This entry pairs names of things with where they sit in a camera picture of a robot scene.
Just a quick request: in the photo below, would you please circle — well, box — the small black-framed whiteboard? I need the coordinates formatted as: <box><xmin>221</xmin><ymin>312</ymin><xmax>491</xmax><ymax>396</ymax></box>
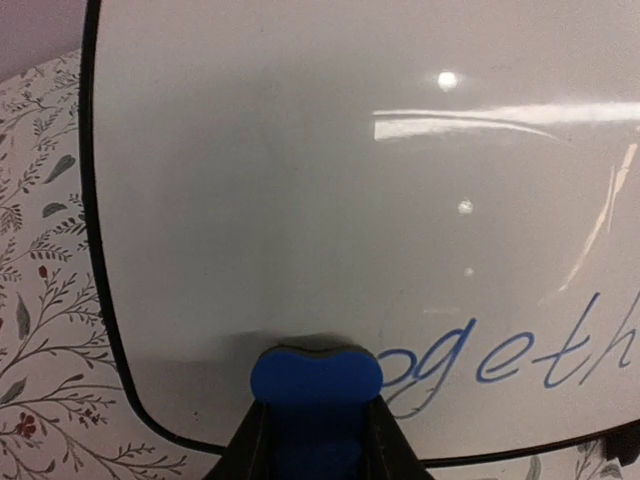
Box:
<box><xmin>80</xmin><ymin>1</ymin><xmax>639</xmax><ymax>466</ymax></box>

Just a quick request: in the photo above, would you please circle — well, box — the blue whiteboard eraser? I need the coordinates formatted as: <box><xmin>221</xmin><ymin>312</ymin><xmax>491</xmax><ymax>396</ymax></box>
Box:
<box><xmin>250</xmin><ymin>346</ymin><xmax>382</xmax><ymax>479</ymax></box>

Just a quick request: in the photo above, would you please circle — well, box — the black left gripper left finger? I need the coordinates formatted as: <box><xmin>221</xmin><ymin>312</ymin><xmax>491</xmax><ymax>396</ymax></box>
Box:
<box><xmin>203</xmin><ymin>400</ymin><xmax>272</xmax><ymax>480</ymax></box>

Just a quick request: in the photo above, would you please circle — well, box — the black right whiteboard foot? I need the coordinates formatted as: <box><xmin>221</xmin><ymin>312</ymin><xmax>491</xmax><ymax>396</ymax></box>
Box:
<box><xmin>604</xmin><ymin>427</ymin><xmax>640</xmax><ymax>466</ymax></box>

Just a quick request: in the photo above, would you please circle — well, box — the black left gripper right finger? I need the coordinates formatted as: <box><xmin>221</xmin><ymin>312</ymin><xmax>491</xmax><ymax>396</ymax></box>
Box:
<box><xmin>367</xmin><ymin>395</ymin><xmax>434</xmax><ymax>480</ymax></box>

